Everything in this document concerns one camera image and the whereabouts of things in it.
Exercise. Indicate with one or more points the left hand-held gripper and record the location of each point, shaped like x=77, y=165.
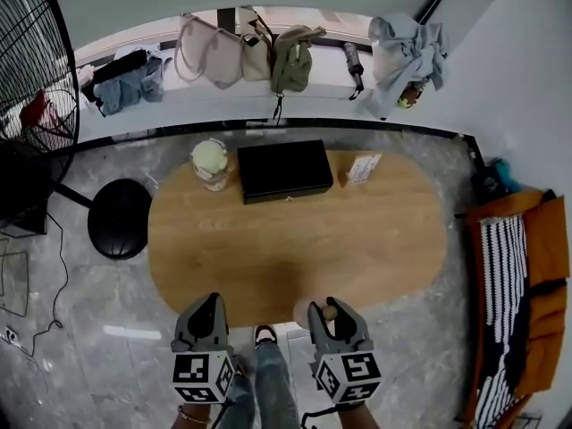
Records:
x=203, y=369

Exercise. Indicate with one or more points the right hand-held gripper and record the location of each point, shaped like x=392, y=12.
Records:
x=346, y=369

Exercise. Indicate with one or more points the pale container with wooden knob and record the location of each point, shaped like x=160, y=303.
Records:
x=301, y=313

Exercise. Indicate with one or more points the person's left forearm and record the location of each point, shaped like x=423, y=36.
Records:
x=196, y=418

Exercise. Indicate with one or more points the person's right forearm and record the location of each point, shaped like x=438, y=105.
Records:
x=364, y=416

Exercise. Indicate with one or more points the cream shoulder bag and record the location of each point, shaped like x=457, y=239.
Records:
x=255, y=61

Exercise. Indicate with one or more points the person's black and white shoe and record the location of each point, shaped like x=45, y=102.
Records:
x=265, y=335

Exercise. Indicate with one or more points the person's jeans legs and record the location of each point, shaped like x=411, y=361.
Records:
x=272, y=382

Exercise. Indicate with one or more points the black round stool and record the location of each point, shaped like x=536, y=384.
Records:
x=118, y=219

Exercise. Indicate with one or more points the glass jar with pale lid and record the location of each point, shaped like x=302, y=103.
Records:
x=209, y=161

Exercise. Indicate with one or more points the small cardboard box white label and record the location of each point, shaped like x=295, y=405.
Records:
x=361, y=170

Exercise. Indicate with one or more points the black rectangular box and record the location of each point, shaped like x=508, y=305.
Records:
x=286, y=168

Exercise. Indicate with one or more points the black and white striped blanket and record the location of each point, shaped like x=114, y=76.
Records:
x=502, y=284

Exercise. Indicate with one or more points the clear glass panel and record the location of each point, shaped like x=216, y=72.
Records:
x=15, y=280

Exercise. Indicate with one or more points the black bag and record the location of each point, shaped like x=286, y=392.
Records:
x=487, y=188

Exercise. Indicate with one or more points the white power plug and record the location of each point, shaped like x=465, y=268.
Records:
x=11, y=334

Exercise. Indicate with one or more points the black standing fan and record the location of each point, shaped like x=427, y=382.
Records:
x=27, y=181

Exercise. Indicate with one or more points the teal item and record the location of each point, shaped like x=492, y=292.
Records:
x=504, y=172

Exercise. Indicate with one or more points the orange sofa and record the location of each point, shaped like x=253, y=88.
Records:
x=547, y=239

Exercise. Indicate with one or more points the blue denim garment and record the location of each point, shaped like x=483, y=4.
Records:
x=129, y=85

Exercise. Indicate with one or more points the brown and green plush toy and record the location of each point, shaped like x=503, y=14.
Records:
x=412, y=94

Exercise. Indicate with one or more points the beige tote bag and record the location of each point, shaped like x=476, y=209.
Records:
x=221, y=56

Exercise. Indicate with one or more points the olive green bag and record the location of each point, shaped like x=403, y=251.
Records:
x=290, y=63

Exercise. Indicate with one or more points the short black folded umbrella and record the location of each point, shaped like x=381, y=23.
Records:
x=354, y=58

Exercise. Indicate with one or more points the red ribbon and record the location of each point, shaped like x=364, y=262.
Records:
x=33, y=107

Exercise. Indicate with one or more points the grey-blue garment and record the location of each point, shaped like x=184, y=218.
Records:
x=402, y=56

